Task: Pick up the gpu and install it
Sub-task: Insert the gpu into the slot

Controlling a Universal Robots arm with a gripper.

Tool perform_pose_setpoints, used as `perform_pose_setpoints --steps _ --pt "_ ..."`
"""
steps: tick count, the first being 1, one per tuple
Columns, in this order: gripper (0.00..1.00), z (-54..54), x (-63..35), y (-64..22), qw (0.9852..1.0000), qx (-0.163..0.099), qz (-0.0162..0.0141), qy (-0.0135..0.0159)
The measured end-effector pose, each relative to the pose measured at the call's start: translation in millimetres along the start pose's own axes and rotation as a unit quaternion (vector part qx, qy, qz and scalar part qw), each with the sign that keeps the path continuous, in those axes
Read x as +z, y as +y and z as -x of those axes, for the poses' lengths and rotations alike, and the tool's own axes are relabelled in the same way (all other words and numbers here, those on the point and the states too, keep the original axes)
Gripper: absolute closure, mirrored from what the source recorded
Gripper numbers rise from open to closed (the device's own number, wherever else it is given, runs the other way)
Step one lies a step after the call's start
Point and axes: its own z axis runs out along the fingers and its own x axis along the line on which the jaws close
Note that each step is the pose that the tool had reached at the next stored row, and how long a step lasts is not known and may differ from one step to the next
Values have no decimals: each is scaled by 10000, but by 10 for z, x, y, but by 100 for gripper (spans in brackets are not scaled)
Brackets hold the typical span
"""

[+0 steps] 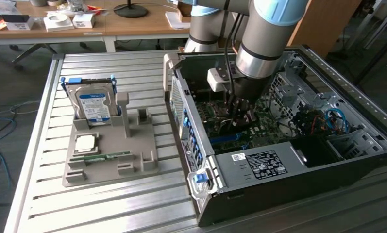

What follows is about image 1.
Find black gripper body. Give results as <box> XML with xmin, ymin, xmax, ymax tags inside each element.
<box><xmin>230</xmin><ymin>72</ymin><xmax>274</xmax><ymax>105</ymax></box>

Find green gpu card black fan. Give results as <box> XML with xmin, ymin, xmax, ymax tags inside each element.
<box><xmin>211</xmin><ymin>116</ymin><xmax>252</xmax><ymax>133</ymax></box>

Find metal cpu socket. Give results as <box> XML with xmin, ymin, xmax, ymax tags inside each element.
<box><xmin>212</xmin><ymin>101</ymin><xmax>232</xmax><ymax>116</ymax></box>

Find green motherboard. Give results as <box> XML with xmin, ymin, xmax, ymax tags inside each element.
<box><xmin>192</xmin><ymin>89</ymin><xmax>298</xmax><ymax>155</ymax></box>

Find blue expansion slot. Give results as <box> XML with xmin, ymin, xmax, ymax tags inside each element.
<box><xmin>211</xmin><ymin>133</ymin><xmax>242</xmax><ymax>144</ymax></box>

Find grey power supply unit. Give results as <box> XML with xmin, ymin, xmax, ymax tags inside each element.
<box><xmin>212</xmin><ymin>142</ymin><xmax>307</xmax><ymax>189</ymax></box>

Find white paper stack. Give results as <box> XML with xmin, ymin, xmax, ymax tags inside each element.
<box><xmin>164</xmin><ymin>11</ymin><xmax>191</xmax><ymax>30</ymax></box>

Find black open pc case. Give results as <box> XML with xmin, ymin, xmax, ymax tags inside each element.
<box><xmin>163</xmin><ymin>45</ymin><xmax>387</xmax><ymax>228</ymax></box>

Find brown cardboard box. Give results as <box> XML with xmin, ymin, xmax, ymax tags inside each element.
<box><xmin>176</xmin><ymin>1</ymin><xmax>194</xmax><ymax>17</ymax></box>

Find wooden cabinet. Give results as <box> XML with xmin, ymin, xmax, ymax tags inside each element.
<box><xmin>287</xmin><ymin>0</ymin><xmax>364</xmax><ymax>59</ymax></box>

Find grey parts rack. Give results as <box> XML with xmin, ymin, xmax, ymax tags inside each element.
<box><xmin>62</xmin><ymin>92</ymin><xmax>160</xmax><ymax>187</ymax></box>

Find green ram stick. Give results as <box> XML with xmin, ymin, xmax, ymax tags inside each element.
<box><xmin>83</xmin><ymin>151</ymin><xmax>131</xmax><ymax>162</ymax></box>

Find hard disk blue caddy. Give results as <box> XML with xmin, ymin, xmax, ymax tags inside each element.
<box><xmin>60</xmin><ymin>76</ymin><xmax>118</xmax><ymax>126</ymax></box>

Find silver cpu chip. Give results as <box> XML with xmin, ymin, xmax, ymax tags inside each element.
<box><xmin>75</xmin><ymin>135</ymin><xmax>99</xmax><ymax>151</ymax></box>

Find black lamp base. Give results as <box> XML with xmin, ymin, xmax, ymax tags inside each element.
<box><xmin>114</xmin><ymin>0</ymin><xmax>148</xmax><ymax>18</ymax></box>

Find orange flat item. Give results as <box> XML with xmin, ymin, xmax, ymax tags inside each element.
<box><xmin>86</xmin><ymin>4</ymin><xmax>110</xmax><ymax>14</ymax></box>

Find small white labelled box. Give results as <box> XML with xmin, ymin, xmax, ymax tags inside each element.
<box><xmin>72</xmin><ymin>14</ymin><xmax>95</xmax><ymax>29</ymax></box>

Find white box with tape roll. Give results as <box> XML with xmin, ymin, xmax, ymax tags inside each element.
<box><xmin>43</xmin><ymin>13</ymin><xmax>75</xmax><ymax>33</ymax></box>

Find wooden desk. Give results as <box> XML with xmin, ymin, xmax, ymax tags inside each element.
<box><xmin>0</xmin><ymin>0</ymin><xmax>283</xmax><ymax>53</ymax></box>

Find white box black lid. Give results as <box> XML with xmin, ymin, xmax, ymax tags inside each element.
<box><xmin>2</xmin><ymin>14</ymin><xmax>35</xmax><ymax>31</ymax></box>

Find clear plastic bags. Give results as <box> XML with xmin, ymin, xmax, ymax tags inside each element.
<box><xmin>0</xmin><ymin>0</ymin><xmax>18</xmax><ymax>16</ymax></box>

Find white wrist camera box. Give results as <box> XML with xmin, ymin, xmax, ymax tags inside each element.
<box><xmin>206</xmin><ymin>68</ymin><xmax>235</xmax><ymax>92</ymax></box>

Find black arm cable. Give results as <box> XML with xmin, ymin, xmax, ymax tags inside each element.
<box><xmin>222</xmin><ymin>0</ymin><xmax>247</xmax><ymax>96</ymax></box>

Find red orange wire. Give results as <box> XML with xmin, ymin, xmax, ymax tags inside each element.
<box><xmin>312</xmin><ymin>114</ymin><xmax>327</xmax><ymax>134</ymax></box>

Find blue sata wire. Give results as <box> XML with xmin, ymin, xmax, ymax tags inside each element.
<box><xmin>324</xmin><ymin>108</ymin><xmax>350</xmax><ymax>134</ymax></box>

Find white floor cable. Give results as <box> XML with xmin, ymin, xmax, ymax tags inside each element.
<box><xmin>0</xmin><ymin>100</ymin><xmax>40</xmax><ymax>115</ymax></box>

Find blue floor cable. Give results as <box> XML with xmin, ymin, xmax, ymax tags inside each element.
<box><xmin>0</xmin><ymin>106</ymin><xmax>16</xmax><ymax>207</ymax></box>

